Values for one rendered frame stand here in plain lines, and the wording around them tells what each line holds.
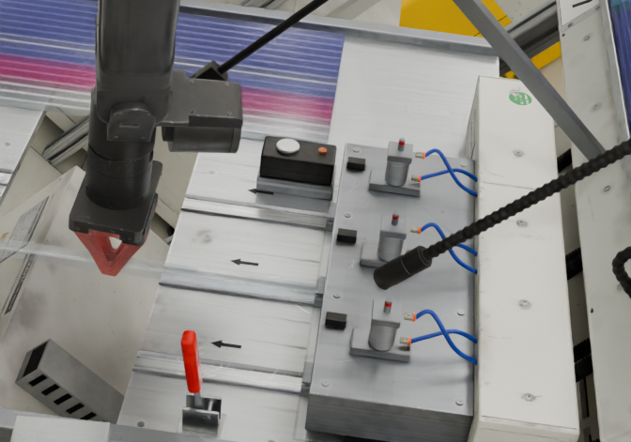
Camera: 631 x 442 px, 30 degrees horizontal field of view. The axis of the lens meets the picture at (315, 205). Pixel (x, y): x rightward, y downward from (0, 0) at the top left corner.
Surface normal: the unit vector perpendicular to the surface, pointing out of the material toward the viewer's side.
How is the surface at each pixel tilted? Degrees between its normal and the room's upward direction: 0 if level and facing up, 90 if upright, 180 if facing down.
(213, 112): 35
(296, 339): 44
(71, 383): 0
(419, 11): 90
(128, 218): 40
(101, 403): 0
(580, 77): 90
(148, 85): 98
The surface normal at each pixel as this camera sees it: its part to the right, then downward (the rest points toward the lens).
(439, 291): 0.09, -0.76
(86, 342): 0.76, -0.45
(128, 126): 0.09, 0.92
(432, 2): -0.11, 0.64
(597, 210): -0.64, -0.63
